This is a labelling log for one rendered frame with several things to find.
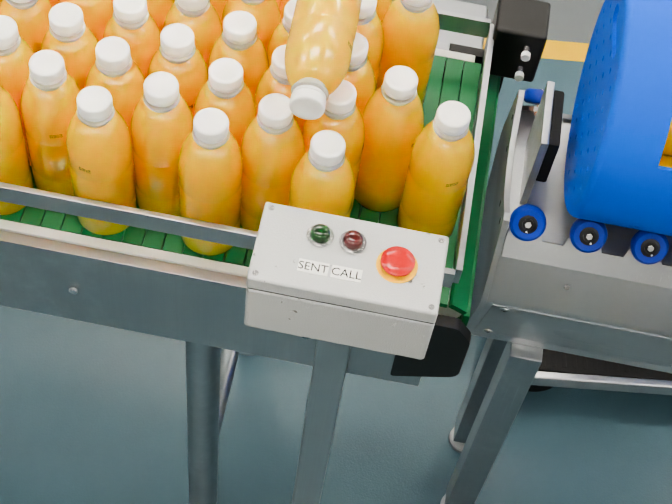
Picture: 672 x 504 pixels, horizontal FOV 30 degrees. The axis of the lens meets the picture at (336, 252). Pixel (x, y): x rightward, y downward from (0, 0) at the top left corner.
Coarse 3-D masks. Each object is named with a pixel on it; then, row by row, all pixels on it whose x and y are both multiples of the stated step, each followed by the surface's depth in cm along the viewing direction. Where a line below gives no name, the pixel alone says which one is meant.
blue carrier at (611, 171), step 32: (608, 0) 149; (640, 0) 137; (608, 32) 145; (640, 32) 134; (608, 64) 140; (640, 64) 133; (576, 96) 160; (608, 96) 136; (640, 96) 133; (576, 128) 155; (608, 128) 134; (640, 128) 134; (576, 160) 150; (608, 160) 136; (640, 160) 135; (576, 192) 145; (608, 192) 139; (640, 192) 138; (640, 224) 144
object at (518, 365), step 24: (504, 360) 185; (528, 360) 181; (504, 384) 188; (528, 384) 187; (480, 408) 204; (504, 408) 194; (480, 432) 202; (504, 432) 201; (480, 456) 209; (456, 480) 219; (480, 480) 217
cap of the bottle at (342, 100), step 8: (344, 80) 142; (344, 88) 141; (352, 88) 141; (336, 96) 140; (344, 96) 140; (352, 96) 141; (328, 104) 140; (336, 104) 140; (344, 104) 140; (352, 104) 141; (336, 112) 141; (344, 112) 141
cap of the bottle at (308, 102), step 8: (296, 88) 135; (304, 88) 134; (312, 88) 134; (296, 96) 134; (304, 96) 133; (312, 96) 134; (320, 96) 134; (296, 104) 135; (304, 104) 134; (312, 104) 134; (320, 104) 134; (296, 112) 136; (304, 112) 136; (312, 112) 135; (320, 112) 135
